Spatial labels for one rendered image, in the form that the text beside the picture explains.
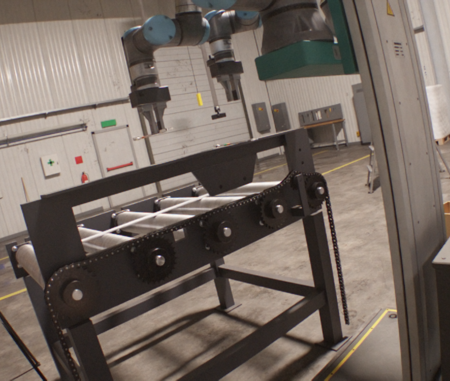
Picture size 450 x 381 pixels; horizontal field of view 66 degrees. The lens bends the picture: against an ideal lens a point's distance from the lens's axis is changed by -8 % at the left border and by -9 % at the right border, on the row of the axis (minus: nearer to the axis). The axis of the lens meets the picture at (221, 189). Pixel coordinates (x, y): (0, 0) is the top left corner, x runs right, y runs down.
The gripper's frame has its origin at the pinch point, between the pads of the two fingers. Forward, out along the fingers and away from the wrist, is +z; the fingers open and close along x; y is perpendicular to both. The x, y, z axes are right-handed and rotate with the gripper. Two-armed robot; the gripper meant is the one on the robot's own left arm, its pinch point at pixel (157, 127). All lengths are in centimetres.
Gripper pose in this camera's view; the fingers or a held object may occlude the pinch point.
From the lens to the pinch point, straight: 129.3
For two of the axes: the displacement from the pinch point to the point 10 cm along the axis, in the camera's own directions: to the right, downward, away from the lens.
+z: 2.2, 9.6, 1.4
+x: 7.6, -2.6, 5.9
